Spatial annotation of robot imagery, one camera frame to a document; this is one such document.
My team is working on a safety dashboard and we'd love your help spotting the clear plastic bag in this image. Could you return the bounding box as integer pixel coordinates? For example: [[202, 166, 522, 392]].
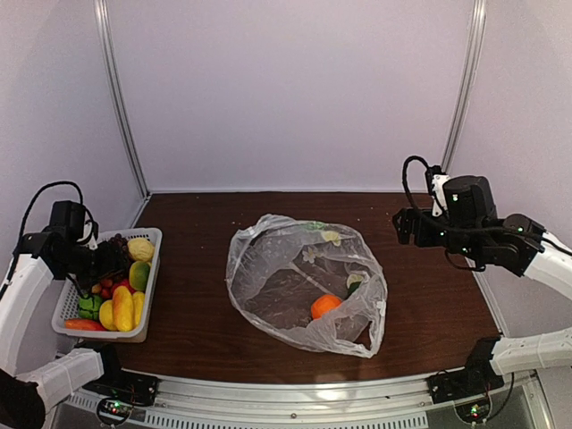
[[226, 214, 388, 358]]

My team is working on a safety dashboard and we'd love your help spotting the left black cable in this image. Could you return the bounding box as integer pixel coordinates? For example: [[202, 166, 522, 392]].
[[13, 181, 86, 260]]

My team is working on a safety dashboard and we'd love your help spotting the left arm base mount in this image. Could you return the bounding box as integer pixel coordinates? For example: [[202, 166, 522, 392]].
[[83, 343, 159, 407]]

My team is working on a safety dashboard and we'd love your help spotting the red round fruit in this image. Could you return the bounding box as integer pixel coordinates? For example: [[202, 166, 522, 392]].
[[112, 279, 136, 294]]

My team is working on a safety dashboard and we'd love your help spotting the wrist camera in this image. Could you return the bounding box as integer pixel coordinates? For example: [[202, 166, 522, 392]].
[[79, 220, 99, 250], [425, 165, 450, 217]]

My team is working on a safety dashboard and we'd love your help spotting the green lime in bag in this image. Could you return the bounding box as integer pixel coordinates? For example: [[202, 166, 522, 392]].
[[346, 273, 365, 297]]

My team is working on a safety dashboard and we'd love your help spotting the pale fruit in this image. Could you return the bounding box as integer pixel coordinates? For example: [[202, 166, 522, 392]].
[[127, 237, 156, 263]]

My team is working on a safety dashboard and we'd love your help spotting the aluminium front rail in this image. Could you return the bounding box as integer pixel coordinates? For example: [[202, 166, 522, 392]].
[[44, 361, 555, 429]]

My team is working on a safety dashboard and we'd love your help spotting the green round fruit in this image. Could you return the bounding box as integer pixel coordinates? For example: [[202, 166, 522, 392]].
[[78, 295, 104, 321]]

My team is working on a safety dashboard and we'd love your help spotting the black cable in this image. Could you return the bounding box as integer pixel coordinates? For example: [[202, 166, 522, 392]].
[[401, 155, 544, 233], [13, 181, 86, 260]]

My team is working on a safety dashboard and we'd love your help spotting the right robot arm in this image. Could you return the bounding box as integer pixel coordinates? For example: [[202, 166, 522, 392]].
[[392, 172, 571, 395]]

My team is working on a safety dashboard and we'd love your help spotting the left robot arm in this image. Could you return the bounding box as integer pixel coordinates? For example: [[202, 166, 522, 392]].
[[1, 201, 129, 428]]

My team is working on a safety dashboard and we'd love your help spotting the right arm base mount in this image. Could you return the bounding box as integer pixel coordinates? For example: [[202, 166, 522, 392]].
[[426, 337, 504, 404]]

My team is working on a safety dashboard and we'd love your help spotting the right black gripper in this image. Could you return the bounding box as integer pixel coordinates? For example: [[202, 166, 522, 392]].
[[393, 207, 484, 261]]

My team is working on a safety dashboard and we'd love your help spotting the right black cable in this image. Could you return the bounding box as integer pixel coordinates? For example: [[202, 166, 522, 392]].
[[401, 155, 544, 233]]

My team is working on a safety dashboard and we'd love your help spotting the white plastic basket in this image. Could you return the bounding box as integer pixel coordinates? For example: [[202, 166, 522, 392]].
[[52, 228, 163, 343]]

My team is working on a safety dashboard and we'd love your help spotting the yellow green fruit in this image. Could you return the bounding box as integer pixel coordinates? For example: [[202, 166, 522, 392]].
[[129, 261, 151, 292]]

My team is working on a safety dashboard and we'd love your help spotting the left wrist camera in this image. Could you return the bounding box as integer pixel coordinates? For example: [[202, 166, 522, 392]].
[[79, 220, 99, 250]]

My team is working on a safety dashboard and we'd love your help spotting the orange red fruit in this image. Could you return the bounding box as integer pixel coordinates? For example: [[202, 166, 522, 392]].
[[64, 318, 106, 332]]

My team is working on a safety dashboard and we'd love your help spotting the dark purple grape bunch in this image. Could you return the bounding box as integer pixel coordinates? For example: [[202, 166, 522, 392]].
[[107, 233, 130, 261]]

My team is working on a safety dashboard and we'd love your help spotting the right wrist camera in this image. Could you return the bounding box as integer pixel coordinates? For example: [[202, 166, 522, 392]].
[[425, 165, 450, 217]]

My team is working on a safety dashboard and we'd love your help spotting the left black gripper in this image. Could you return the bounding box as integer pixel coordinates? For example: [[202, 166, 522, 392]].
[[58, 240, 129, 290]]

